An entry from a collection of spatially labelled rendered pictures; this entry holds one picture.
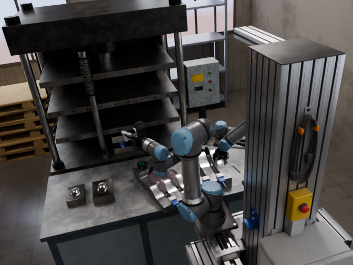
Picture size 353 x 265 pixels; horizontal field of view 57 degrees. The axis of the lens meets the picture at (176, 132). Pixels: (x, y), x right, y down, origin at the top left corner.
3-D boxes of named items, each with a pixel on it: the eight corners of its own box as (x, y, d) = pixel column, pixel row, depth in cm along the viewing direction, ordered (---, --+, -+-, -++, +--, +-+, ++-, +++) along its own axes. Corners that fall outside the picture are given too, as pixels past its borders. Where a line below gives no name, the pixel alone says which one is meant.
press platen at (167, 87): (177, 95, 288) (177, 90, 286) (48, 118, 269) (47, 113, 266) (161, 70, 351) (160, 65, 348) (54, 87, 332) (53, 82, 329)
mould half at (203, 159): (231, 186, 244) (231, 172, 237) (198, 194, 240) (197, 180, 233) (209, 152, 287) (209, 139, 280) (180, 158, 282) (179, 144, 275)
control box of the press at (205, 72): (221, 192, 359) (220, 62, 286) (195, 198, 354) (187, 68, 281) (215, 180, 378) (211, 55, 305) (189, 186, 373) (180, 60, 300)
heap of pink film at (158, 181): (183, 185, 241) (182, 177, 237) (162, 195, 233) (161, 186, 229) (165, 169, 260) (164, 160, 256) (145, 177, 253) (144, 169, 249)
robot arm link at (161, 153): (159, 165, 174) (157, 151, 170) (147, 157, 181) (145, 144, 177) (170, 159, 178) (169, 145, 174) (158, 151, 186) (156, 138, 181)
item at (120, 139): (143, 148, 304) (141, 131, 295) (114, 153, 299) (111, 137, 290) (136, 123, 346) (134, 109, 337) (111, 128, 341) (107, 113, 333)
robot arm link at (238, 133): (283, 113, 168) (225, 156, 202) (289, 104, 176) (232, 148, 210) (268, 97, 168) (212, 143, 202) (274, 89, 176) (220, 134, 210)
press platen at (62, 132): (179, 121, 300) (179, 116, 298) (56, 144, 281) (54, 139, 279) (163, 91, 363) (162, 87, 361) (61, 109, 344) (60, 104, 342)
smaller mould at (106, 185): (115, 201, 240) (113, 194, 237) (94, 206, 238) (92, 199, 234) (113, 184, 257) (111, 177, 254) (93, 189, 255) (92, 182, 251)
